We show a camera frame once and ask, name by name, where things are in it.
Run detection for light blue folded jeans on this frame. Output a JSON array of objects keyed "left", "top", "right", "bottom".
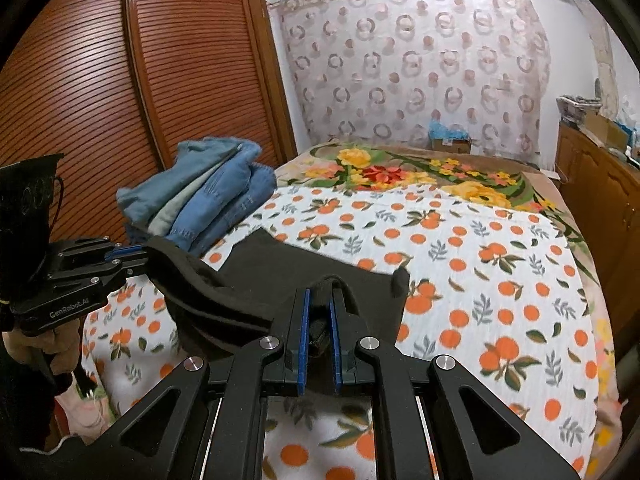
[{"left": 116, "top": 136, "right": 262, "bottom": 227}]

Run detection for floral blanket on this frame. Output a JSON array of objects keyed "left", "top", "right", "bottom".
[{"left": 274, "top": 142, "right": 626, "bottom": 480}]

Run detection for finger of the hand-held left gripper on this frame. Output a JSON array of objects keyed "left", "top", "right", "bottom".
[
  {"left": 44, "top": 255, "right": 151, "bottom": 290},
  {"left": 50, "top": 236, "right": 148, "bottom": 263}
]

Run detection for stack of newspapers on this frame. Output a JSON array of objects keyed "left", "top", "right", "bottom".
[{"left": 556, "top": 94, "right": 601, "bottom": 128}]

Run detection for wooden louvred wardrobe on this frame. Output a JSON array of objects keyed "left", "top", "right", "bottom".
[{"left": 0, "top": 0, "right": 301, "bottom": 261}]

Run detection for open cardboard box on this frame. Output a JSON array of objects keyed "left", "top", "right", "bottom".
[{"left": 582, "top": 110, "right": 628, "bottom": 148}]

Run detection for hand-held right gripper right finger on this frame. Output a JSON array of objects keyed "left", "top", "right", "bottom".
[{"left": 326, "top": 287, "right": 583, "bottom": 480}]

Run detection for black pants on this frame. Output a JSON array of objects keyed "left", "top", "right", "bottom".
[{"left": 147, "top": 226, "right": 412, "bottom": 361}]

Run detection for dark blue folded jeans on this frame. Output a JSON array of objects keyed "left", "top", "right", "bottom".
[{"left": 125, "top": 224, "right": 171, "bottom": 247}]

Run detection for cardboard box with blue bag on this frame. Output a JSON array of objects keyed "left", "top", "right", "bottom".
[{"left": 427, "top": 121, "right": 472, "bottom": 155}]

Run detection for wooden sideboard cabinet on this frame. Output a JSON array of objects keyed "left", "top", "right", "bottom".
[{"left": 555, "top": 124, "right": 640, "bottom": 321}]

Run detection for orange print bed sheet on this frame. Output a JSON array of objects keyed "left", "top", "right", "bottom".
[{"left": 80, "top": 185, "right": 601, "bottom": 480}]

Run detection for tied beige curtain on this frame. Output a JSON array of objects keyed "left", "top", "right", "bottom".
[{"left": 587, "top": 25, "right": 621, "bottom": 116}]

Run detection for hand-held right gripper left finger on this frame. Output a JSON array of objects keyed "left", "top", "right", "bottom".
[{"left": 97, "top": 287, "right": 315, "bottom": 480}]

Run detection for circle pattern sheer curtain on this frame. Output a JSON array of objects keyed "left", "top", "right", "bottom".
[{"left": 267, "top": 0, "right": 551, "bottom": 158}]

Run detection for person's left hand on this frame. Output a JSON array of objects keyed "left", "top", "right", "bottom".
[{"left": 2, "top": 317, "right": 83, "bottom": 397}]

